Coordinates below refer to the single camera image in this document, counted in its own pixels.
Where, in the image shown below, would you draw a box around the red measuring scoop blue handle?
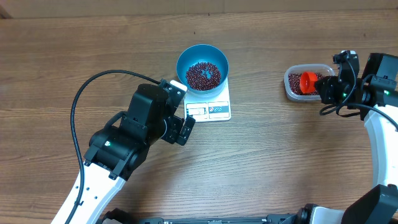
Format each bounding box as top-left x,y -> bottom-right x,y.
300,71 -> 318,94

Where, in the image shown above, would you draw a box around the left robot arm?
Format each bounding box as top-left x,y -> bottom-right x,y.
53,80 -> 195,223

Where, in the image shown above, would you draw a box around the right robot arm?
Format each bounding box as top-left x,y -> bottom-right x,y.
283,50 -> 397,223

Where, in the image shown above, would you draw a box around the white kitchen scale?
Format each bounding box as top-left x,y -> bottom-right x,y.
183,78 -> 231,123

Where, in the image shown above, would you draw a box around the red beans in bowl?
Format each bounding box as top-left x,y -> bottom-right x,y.
185,62 -> 221,91

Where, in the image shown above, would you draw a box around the blue bowl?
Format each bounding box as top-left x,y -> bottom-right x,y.
176,44 -> 229,94

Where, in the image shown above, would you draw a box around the clear plastic container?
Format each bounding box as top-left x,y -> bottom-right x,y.
284,63 -> 335,102

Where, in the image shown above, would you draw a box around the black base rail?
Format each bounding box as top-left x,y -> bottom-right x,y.
96,208 -> 343,224

